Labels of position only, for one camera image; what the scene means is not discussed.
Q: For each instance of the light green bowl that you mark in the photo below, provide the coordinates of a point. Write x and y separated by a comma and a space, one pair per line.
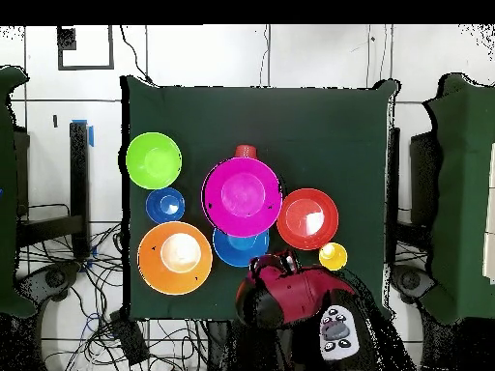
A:
154, 160

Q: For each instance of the black stand frame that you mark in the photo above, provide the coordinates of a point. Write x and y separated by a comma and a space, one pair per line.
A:
393, 174
79, 174

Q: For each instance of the light blue bowl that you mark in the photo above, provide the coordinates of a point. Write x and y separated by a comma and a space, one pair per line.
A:
236, 251

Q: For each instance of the red shallow bowl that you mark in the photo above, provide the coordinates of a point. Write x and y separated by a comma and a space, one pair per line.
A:
307, 218

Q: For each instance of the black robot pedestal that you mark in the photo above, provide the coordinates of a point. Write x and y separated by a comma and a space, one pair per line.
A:
220, 348

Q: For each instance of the small dark blue bowl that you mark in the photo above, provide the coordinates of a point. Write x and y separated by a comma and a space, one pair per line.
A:
158, 210

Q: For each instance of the large orange bowl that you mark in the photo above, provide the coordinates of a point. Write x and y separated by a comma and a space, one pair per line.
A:
154, 262

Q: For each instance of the orange-red ribbed cup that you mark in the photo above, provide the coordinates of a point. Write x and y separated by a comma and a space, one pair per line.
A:
246, 150

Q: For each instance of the yellow cup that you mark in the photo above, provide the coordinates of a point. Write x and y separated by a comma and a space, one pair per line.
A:
334, 259

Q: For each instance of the green-clothed side table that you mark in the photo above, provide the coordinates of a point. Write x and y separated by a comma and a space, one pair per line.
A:
464, 193
7, 193

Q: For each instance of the black power strip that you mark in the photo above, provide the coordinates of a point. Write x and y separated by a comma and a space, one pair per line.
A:
129, 338

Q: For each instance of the large pink bowl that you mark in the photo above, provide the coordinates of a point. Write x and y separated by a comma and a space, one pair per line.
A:
241, 197

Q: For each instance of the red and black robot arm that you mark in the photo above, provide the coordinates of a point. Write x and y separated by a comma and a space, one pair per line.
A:
301, 293

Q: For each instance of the dark green tablecloth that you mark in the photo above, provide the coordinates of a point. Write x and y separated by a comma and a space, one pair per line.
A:
309, 135

